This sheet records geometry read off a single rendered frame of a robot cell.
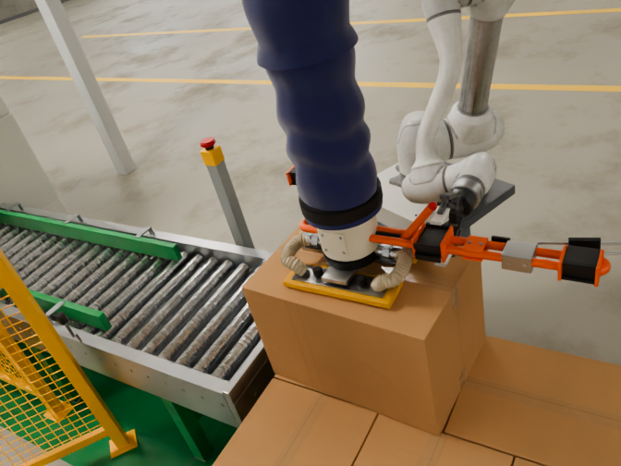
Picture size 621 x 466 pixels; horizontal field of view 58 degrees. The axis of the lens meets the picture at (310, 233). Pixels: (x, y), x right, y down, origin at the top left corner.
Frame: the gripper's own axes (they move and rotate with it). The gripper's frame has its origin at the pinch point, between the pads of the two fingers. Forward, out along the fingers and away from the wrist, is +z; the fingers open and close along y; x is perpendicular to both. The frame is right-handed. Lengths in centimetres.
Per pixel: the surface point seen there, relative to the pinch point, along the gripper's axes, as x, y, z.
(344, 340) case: 22.7, 23.6, 20.1
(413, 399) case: 3.6, 40.0, 21.1
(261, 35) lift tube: 30, -59, 11
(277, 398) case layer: 50, 54, 27
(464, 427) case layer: -8, 54, 16
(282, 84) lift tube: 29, -48, 10
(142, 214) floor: 280, 108, -112
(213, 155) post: 118, 10, -48
